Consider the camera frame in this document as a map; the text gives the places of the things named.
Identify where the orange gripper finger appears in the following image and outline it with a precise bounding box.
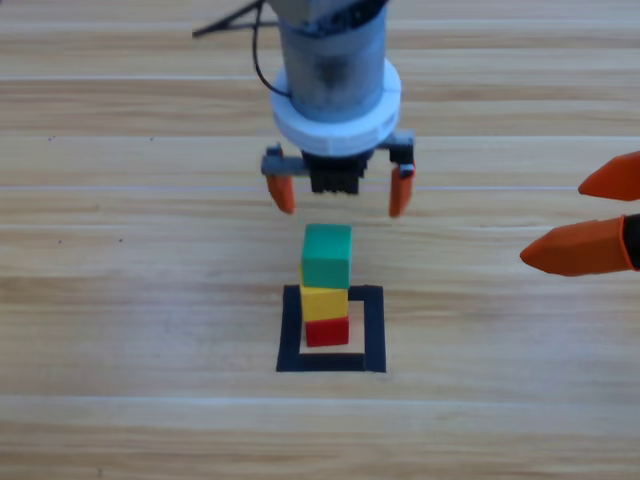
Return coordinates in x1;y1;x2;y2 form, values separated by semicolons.
519;213;640;278
577;151;640;203
265;172;297;215
387;162;417;219

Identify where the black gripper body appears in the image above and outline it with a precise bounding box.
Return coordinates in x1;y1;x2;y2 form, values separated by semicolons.
260;130;417;197

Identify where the green cube block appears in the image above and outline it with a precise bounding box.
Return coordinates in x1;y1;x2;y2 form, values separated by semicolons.
300;223;353;290

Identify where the yellow cube block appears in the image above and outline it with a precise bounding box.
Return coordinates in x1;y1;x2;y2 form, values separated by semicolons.
298;263;350;323

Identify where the red cube block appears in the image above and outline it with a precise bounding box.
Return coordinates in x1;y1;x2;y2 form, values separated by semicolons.
304;315;351;348

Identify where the black tape square outline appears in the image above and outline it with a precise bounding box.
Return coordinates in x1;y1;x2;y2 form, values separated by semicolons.
275;284;387;374

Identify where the thin black cable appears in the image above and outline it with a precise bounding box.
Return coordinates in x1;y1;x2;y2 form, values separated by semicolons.
251;9;295;97

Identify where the thick black cable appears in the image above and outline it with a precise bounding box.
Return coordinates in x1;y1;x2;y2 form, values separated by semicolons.
192;0;266;39

